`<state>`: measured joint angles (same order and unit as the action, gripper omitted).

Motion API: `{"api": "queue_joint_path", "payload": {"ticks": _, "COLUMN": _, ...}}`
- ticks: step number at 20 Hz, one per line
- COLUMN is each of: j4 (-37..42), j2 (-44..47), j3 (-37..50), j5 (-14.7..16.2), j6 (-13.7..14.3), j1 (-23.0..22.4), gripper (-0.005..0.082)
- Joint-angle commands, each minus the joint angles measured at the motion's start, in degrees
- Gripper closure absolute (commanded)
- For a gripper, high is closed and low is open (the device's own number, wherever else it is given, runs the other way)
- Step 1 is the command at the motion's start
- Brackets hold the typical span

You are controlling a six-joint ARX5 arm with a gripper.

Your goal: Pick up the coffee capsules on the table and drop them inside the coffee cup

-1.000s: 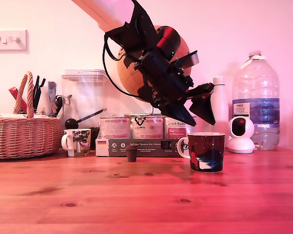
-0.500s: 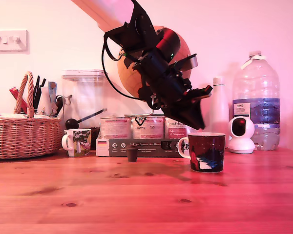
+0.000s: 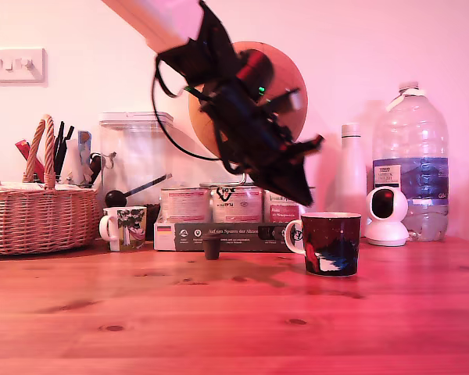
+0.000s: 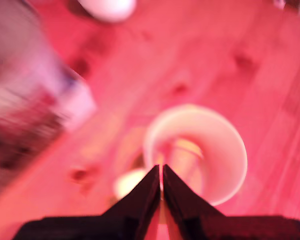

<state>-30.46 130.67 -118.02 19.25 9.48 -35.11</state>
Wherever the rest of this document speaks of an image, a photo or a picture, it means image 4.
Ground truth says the dark flat cardboard box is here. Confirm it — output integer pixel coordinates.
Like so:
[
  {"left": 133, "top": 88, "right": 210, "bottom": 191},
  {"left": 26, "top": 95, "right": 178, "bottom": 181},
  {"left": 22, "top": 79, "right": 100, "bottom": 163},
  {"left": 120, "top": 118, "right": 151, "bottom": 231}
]
[{"left": 0, "top": 67, "right": 97, "bottom": 176}]

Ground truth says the dark printed coffee mug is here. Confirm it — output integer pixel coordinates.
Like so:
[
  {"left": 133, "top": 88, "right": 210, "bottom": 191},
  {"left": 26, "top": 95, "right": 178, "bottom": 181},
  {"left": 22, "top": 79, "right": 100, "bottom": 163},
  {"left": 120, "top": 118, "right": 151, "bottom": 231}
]
[{"left": 113, "top": 103, "right": 248, "bottom": 207}]

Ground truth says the small white round camera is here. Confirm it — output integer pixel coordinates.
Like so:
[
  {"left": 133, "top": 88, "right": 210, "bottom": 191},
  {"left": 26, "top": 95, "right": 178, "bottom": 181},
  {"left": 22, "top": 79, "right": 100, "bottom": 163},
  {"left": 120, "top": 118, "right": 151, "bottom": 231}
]
[{"left": 77, "top": 0, "right": 137, "bottom": 23}]

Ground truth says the white coffee capsule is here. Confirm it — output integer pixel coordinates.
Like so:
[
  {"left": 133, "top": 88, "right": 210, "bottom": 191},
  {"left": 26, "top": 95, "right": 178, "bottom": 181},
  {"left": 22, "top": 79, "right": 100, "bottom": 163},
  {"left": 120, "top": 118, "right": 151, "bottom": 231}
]
[{"left": 162, "top": 137, "right": 206, "bottom": 196}]

